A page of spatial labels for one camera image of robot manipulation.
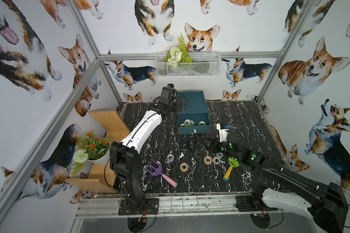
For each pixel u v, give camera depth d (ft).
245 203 2.41
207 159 2.96
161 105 2.08
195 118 3.01
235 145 1.85
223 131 2.23
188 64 2.76
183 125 2.86
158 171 2.81
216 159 2.96
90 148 2.33
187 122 2.86
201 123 2.89
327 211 1.26
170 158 2.98
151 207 2.40
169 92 2.10
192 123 2.88
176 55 2.60
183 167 2.88
